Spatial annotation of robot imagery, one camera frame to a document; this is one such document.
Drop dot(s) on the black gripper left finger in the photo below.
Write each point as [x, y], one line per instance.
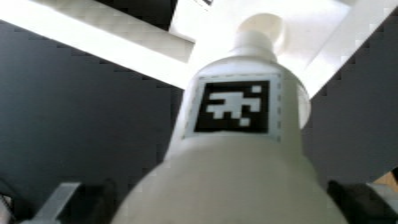
[81, 204]

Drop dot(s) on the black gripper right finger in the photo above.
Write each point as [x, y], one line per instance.
[362, 204]

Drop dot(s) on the white lamp bulb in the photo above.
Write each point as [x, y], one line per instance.
[236, 178]

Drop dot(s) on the white L-shaped border frame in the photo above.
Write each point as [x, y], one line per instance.
[319, 29]

